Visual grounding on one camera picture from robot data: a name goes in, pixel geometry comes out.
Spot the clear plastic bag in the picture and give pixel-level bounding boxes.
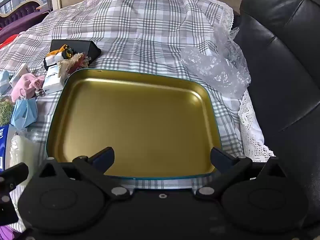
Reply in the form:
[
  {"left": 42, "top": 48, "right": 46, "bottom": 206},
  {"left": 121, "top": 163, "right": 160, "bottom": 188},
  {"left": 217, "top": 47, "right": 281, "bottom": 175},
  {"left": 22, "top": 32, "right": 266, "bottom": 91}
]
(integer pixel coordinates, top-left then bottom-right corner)
[{"left": 180, "top": 26, "right": 252, "bottom": 95}]

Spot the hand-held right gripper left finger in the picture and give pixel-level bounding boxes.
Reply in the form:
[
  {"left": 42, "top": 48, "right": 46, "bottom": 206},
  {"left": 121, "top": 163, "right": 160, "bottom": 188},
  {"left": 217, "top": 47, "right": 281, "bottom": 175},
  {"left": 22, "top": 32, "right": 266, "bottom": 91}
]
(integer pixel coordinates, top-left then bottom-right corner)
[{"left": 37, "top": 147, "right": 130, "bottom": 198}]

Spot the black leather chair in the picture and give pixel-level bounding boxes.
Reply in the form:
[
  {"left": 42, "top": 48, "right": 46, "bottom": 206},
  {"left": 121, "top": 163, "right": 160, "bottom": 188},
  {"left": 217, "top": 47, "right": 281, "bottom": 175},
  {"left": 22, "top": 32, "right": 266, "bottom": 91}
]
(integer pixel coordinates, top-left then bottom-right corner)
[{"left": 231, "top": 0, "right": 320, "bottom": 230}]

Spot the purple cloth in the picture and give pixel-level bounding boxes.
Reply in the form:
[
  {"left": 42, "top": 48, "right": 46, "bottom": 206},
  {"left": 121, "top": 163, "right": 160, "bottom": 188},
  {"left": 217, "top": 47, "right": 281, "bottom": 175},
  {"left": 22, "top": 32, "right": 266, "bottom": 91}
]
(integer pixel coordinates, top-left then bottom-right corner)
[{"left": 0, "top": 11, "right": 50, "bottom": 37}]

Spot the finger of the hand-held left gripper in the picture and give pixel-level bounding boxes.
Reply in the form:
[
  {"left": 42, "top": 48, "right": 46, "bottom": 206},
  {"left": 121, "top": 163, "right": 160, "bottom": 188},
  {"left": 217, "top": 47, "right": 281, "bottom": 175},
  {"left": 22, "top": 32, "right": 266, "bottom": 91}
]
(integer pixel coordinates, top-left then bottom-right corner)
[
  {"left": 0, "top": 162, "right": 29, "bottom": 193},
  {"left": 0, "top": 192, "right": 19, "bottom": 227}
]

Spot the patterned silk scrunchie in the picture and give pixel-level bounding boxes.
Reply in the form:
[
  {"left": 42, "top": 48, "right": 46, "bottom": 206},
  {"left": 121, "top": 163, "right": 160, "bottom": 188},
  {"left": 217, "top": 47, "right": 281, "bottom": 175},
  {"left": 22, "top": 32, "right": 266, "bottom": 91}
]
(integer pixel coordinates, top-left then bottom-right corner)
[{"left": 51, "top": 44, "right": 75, "bottom": 58}]

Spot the blue tissue packet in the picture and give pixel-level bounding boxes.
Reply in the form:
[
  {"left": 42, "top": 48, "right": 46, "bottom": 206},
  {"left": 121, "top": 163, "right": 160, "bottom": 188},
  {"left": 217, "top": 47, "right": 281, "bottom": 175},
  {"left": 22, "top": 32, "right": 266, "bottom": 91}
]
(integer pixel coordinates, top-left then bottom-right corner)
[{"left": 0, "top": 124, "right": 10, "bottom": 172}]

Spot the carved wooden sofa frame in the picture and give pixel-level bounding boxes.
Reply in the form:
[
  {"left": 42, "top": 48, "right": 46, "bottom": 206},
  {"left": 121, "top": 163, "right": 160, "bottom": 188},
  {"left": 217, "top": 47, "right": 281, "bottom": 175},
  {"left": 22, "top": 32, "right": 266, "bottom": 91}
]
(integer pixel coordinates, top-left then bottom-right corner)
[{"left": 0, "top": 0, "right": 50, "bottom": 18}]

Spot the dried herb sachet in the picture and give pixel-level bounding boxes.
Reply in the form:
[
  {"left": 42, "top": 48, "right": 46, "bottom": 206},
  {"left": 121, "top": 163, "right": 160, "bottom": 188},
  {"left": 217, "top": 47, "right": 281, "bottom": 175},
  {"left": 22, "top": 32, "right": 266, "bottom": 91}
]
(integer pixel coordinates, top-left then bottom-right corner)
[{"left": 0, "top": 101, "right": 13, "bottom": 127}]

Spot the red cushion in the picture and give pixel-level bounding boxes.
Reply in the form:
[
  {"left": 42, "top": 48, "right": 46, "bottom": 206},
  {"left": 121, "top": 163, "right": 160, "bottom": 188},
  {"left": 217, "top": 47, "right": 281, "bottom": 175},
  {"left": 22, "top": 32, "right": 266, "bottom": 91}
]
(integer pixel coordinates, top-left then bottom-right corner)
[{"left": 0, "top": 34, "right": 18, "bottom": 50}]

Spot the gold metal tray teal rim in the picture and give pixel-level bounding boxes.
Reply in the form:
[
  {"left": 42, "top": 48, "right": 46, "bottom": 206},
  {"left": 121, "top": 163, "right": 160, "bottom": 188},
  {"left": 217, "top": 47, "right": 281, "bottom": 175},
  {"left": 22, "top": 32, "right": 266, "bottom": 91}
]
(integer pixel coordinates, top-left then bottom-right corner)
[{"left": 46, "top": 68, "right": 222, "bottom": 180}]

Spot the grey plaid blanket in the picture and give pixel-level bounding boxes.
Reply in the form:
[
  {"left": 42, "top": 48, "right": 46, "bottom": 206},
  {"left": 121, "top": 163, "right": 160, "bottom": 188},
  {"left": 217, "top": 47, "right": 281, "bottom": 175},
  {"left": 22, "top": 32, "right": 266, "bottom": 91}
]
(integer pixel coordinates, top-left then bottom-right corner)
[{"left": 0, "top": 0, "right": 247, "bottom": 233}]

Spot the pink plush toy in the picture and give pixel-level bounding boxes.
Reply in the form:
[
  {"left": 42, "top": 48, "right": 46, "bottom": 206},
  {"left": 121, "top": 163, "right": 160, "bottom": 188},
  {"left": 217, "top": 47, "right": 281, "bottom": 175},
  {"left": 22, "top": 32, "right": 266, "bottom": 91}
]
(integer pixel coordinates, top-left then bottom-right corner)
[{"left": 10, "top": 73, "right": 45, "bottom": 103}]

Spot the black rectangular box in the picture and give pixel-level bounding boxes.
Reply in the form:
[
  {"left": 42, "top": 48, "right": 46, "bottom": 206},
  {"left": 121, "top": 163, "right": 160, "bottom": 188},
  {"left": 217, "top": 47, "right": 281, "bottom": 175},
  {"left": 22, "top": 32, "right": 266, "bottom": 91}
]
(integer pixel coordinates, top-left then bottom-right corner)
[{"left": 50, "top": 39, "right": 102, "bottom": 64}]

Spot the white lace cloth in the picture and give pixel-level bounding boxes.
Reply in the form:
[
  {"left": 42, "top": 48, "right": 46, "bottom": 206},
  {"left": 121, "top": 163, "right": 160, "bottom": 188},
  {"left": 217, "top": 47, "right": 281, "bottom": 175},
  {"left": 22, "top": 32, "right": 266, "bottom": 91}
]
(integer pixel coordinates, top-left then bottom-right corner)
[{"left": 217, "top": 4, "right": 277, "bottom": 164}]

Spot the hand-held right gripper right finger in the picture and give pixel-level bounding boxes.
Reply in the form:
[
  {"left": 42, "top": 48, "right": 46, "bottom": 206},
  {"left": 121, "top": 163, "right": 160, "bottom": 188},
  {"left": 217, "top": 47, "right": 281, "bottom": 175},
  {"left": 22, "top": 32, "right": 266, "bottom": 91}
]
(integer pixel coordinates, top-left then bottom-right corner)
[{"left": 195, "top": 147, "right": 287, "bottom": 200}]

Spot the white translucent plastic packet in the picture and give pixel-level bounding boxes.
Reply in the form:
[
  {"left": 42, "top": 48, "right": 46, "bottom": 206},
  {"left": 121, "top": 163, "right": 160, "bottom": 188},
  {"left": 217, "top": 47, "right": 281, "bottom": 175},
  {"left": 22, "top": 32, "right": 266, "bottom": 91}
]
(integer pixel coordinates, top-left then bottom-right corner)
[{"left": 6, "top": 127, "right": 45, "bottom": 168}]

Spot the white tissue packet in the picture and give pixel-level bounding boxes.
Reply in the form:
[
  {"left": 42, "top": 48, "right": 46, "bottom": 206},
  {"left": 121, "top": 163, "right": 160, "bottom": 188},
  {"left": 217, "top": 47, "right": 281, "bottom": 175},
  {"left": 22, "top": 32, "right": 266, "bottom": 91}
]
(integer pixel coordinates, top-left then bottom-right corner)
[
  {"left": 42, "top": 64, "right": 67, "bottom": 95},
  {"left": 9, "top": 63, "right": 30, "bottom": 88}
]

